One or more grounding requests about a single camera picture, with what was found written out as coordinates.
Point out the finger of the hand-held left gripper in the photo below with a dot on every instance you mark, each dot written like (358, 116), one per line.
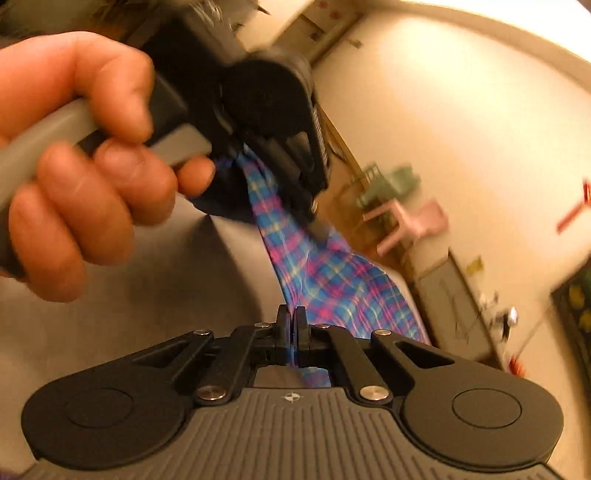
(300, 184)

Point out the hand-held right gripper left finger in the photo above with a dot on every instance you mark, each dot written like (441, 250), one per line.
(284, 341)

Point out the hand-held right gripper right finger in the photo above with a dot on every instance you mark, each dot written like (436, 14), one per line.
(302, 341)

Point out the blue pink plaid shirt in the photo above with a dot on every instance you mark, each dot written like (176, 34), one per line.
(323, 277)

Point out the person's left hand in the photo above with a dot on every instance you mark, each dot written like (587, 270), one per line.
(69, 230)

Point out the wooden door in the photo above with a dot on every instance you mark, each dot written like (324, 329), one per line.
(314, 27)

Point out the green plastic chair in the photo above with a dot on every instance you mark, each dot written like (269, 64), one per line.
(392, 184)

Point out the pink plastic chair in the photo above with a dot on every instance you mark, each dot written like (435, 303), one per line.
(411, 226)

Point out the long grey television cabinet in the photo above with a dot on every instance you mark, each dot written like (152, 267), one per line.
(457, 314)

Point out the yellow cup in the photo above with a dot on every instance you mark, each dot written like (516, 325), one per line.
(474, 266)

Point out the black pistol-grip device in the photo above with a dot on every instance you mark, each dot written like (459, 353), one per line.
(510, 321)

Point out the large red knot ornament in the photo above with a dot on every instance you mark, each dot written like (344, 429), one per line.
(577, 210)

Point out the wall television with patterned cover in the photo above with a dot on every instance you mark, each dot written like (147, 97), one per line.
(577, 314)

